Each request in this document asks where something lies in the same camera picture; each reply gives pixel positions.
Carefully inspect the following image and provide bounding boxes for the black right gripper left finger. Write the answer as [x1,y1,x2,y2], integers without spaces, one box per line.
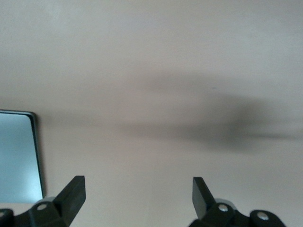
[27,175,86,227]

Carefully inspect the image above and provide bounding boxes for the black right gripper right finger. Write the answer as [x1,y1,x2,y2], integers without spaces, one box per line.
[188,176,238,227]

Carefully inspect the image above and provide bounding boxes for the grey laptop with black keyboard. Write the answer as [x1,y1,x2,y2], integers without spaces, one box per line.
[0,109,45,204]

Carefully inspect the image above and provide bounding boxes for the brown table cloth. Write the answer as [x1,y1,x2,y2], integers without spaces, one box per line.
[0,0,303,227]

